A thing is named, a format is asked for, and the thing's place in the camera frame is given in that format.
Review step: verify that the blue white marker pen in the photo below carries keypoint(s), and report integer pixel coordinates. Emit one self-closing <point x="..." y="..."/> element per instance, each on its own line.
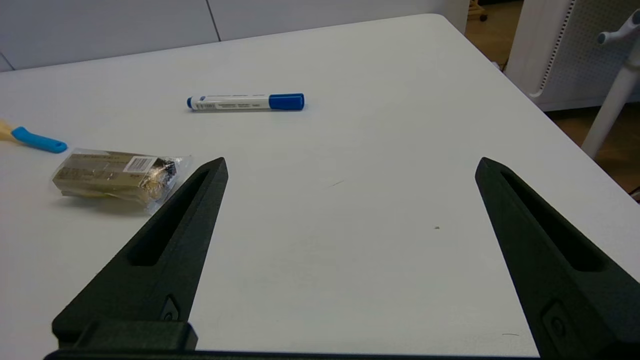
<point x="235" y="102"/>

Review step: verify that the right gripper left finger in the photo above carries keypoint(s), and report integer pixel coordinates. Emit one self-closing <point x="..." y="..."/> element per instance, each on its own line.
<point x="160" y="260"/>

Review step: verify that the brown wooden furniture leg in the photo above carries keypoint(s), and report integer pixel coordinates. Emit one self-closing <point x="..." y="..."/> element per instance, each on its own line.
<point x="477" y="10"/>

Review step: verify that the white pegboard panel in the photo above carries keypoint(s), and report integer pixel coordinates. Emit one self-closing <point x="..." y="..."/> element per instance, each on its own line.
<point x="575" y="50"/>

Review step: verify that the clear wrapped brown snack packet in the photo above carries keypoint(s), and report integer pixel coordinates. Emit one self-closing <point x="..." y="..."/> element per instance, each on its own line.
<point x="105" y="175"/>

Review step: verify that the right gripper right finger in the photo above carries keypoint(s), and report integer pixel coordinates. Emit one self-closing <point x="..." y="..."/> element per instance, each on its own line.
<point x="560" y="270"/>

